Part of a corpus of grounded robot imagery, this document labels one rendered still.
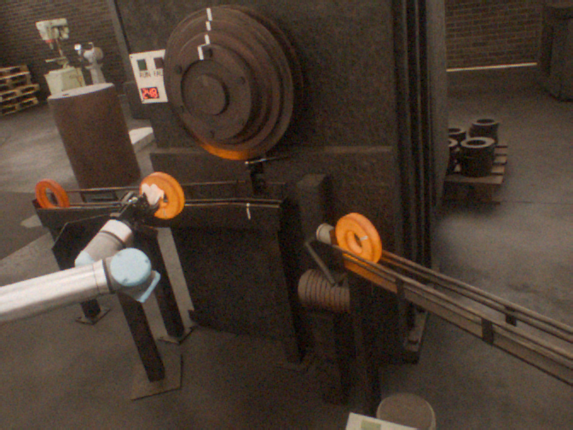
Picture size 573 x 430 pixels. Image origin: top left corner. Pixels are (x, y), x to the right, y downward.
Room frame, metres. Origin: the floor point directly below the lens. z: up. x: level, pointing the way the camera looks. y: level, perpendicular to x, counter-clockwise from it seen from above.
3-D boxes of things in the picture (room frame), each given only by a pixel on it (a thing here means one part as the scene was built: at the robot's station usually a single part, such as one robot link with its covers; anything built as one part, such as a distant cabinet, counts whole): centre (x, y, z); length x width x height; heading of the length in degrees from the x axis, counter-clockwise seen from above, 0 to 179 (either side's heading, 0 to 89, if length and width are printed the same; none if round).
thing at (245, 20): (1.49, 0.10, 1.11); 0.47 x 0.06 x 0.47; 61
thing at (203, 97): (1.40, 0.15, 1.11); 0.28 x 0.06 x 0.28; 61
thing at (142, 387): (1.47, 0.66, 0.36); 0.26 x 0.20 x 0.72; 96
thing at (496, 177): (3.12, -1.01, 0.22); 1.20 x 0.81 x 0.44; 59
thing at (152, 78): (1.74, 0.35, 1.15); 0.26 x 0.02 x 0.18; 61
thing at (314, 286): (1.21, -0.12, 0.27); 0.22 x 0.13 x 0.53; 61
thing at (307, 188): (1.38, -0.11, 0.68); 0.11 x 0.08 x 0.24; 151
